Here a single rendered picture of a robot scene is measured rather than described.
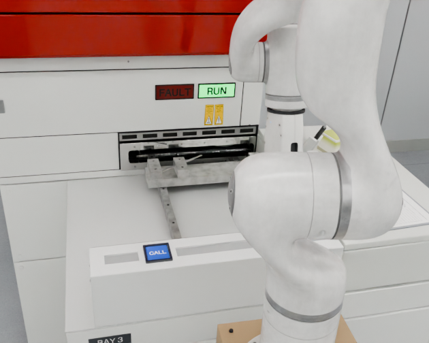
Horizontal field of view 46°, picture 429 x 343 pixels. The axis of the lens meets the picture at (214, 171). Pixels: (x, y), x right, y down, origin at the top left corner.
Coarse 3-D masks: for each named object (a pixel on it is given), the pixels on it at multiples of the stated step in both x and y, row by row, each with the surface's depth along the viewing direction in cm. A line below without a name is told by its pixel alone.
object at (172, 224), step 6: (162, 192) 148; (162, 198) 146; (168, 198) 145; (162, 204) 147; (168, 204) 142; (168, 210) 140; (168, 216) 137; (174, 216) 137; (168, 222) 137; (174, 222) 135; (174, 228) 133; (174, 234) 130
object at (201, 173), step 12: (192, 168) 155; (204, 168) 156; (216, 168) 156; (228, 168) 157; (156, 180) 148; (168, 180) 149; (180, 180) 150; (192, 180) 151; (204, 180) 152; (216, 180) 153; (228, 180) 154
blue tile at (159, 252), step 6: (150, 246) 107; (156, 246) 107; (162, 246) 107; (150, 252) 105; (156, 252) 106; (162, 252) 106; (168, 252) 106; (150, 258) 104; (156, 258) 104; (162, 258) 104
